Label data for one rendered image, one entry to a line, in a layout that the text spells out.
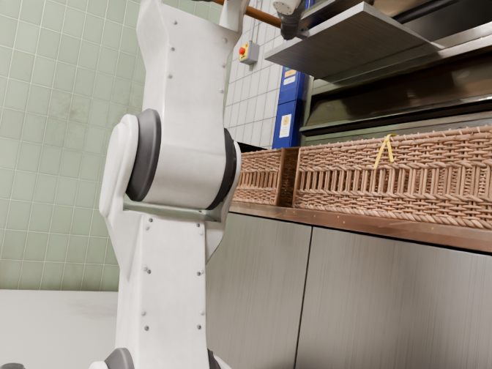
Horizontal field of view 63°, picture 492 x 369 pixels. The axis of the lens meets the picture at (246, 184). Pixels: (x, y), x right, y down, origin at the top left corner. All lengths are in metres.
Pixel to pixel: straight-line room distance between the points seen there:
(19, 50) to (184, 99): 1.86
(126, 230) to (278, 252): 0.43
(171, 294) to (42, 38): 2.01
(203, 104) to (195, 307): 0.30
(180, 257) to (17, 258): 1.82
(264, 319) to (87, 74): 1.81
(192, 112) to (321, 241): 0.37
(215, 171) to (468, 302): 0.39
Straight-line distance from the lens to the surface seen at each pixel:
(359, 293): 0.75
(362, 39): 1.50
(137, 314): 0.59
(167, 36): 0.67
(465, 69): 1.42
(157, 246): 0.61
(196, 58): 0.67
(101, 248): 2.42
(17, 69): 2.41
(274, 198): 1.05
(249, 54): 2.41
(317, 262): 0.83
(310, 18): 1.85
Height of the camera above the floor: 0.56
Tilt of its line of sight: 3 degrees up
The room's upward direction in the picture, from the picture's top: 8 degrees clockwise
